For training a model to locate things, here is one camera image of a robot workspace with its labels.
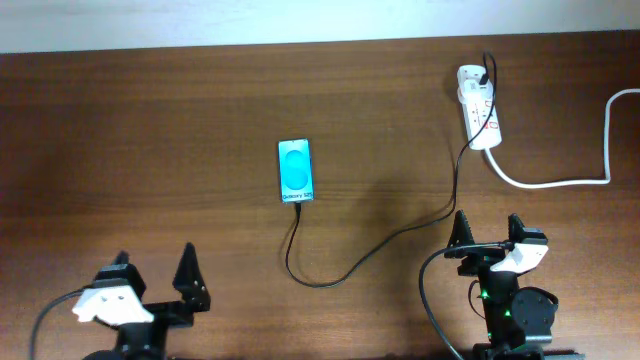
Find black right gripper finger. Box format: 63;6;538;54
447;210;474;248
508;213;525;243

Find black charging cable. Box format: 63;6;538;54
283;50;499;289

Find blue Galaxy smartphone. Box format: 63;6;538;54
278;138;314;203

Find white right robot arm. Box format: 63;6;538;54
445;210;585;360

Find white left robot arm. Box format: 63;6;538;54
86;243;211;360

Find white USB charger plug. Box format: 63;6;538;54
457;73;494;104

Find white power strip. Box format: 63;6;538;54
457;65;502;151

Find white power strip cord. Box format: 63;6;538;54
484;87;640;190

